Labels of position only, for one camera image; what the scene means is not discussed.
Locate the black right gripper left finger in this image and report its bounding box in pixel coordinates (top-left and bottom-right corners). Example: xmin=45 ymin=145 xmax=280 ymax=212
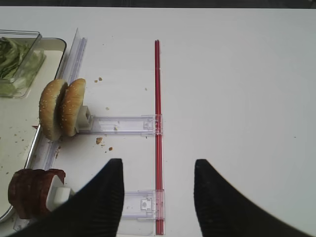
xmin=13 ymin=158 xmax=124 ymax=237

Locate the green lettuce in container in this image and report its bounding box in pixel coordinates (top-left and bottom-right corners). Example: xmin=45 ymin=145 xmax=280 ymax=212
xmin=0 ymin=37 xmax=47 ymax=96

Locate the clear pusher track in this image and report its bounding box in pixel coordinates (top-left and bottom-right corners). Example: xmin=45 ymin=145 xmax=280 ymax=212
xmin=121 ymin=190 xmax=165 ymax=220
xmin=78 ymin=115 xmax=162 ymax=136

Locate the clear front rail right side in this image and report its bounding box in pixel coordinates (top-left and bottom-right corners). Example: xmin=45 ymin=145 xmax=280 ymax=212
xmin=13 ymin=32 xmax=93 ymax=231

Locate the sesame bun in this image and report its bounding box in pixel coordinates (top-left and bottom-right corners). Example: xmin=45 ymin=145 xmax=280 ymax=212
xmin=60 ymin=79 xmax=86 ymax=137
xmin=39 ymin=79 xmax=68 ymax=141

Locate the front sesame bun top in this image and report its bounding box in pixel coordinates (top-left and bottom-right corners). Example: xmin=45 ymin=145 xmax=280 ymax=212
xmin=39 ymin=79 xmax=68 ymax=141

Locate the clear lower pusher track right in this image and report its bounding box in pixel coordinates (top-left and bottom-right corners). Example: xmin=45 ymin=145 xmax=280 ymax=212
xmin=121 ymin=190 xmax=165 ymax=220

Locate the red rail strip right side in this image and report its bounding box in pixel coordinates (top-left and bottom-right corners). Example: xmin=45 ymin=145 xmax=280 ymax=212
xmin=154 ymin=39 xmax=165 ymax=235

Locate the white pusher block right lower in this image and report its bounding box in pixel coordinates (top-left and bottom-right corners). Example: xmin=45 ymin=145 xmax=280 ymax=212
xmin=45 ymin=175 xmax=75 ymax=212

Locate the white pusher block right upper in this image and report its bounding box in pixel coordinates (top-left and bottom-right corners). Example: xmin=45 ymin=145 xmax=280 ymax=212
xmin=75 ymin=105 xmax=92 ymax=133

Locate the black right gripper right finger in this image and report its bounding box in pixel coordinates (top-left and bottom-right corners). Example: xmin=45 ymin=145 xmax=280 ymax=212
xmin=194 ymin=159 xmax=308 ymax=237

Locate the clear upper pusher track right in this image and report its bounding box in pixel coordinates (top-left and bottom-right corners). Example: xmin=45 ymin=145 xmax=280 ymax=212
xmin=78 ymin=115 xmax=162 ymax=136

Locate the clear plastic lettuce container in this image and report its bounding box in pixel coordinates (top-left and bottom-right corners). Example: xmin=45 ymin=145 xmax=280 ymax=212
xmin=0 ymin=30 xmax=43 ymax=99

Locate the stack of meat patties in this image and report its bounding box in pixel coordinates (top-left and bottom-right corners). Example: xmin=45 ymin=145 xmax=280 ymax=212
xmin=8 ymin=169 xmax=66 ymax=219

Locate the rear sesame bun top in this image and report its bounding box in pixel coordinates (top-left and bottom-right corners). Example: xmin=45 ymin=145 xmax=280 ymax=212
xmin=60 ymin=79 xmax=86 ymax=137

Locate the white pusher block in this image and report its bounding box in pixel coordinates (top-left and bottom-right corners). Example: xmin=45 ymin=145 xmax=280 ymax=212
xmin=75 ymin=105 xmax=92 ymax=133
xmin=45 ymin=175 xmax=75 ymax=212

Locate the metal baking tray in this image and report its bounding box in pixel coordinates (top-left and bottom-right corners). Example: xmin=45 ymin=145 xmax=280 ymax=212
xmin=0 ymin=38 xmax=67 ymax=222

